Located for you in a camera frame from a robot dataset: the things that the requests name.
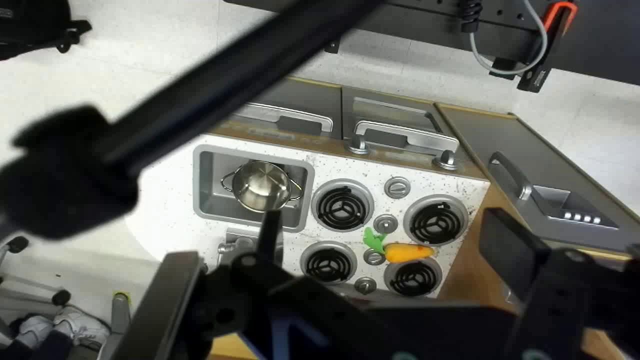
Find black camera tripod arm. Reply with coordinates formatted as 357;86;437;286
0;0;385;239

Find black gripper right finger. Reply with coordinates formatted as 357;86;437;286
480;208;588;360

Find orange carrot plush toy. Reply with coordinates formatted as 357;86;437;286
363;228;437;263

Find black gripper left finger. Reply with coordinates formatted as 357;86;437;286
112;252;204;360

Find black spiral stove burner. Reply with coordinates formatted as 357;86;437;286
304;247;353;282
391;261;439;296
411;201;465;244
317;186;369;230

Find orange handled clamp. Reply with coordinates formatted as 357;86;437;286
518;0;579;92

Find grey toy sink basin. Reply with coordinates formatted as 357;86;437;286
195;146;314;231

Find toy kitchen play set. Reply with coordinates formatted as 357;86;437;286
128;81;639;297

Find small silver metal pot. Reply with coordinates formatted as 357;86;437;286
221;159;302;214

